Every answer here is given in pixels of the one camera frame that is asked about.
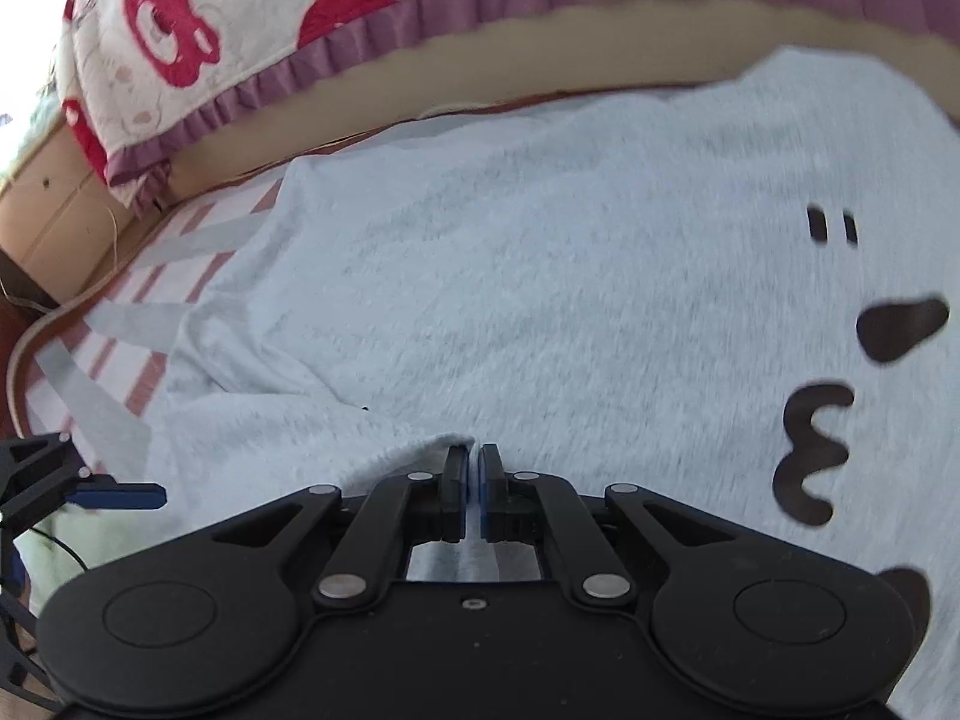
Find pink grey plaid bed sheet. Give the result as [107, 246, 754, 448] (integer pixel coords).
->
[11, 172, 301, 481]

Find black cable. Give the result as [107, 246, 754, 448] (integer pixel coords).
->
[30, 529, 91, 575]

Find tan mattress edge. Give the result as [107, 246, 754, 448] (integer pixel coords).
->
[169, 0, 960, 200]

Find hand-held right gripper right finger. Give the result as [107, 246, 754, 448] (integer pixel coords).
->
[478, 444, 743, 610]

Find wooden bed frame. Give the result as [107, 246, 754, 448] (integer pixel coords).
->
[0, 120, 177, 308]

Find light grey sweatshirt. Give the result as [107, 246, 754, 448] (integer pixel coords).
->
[15, 45, 960, 720]

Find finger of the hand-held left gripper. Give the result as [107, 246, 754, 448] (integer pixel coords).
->
[0, 431, 167, 535]
[0, 585, 55, 710]

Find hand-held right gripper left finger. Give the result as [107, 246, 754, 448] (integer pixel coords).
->
[202, 444, 472, 610]

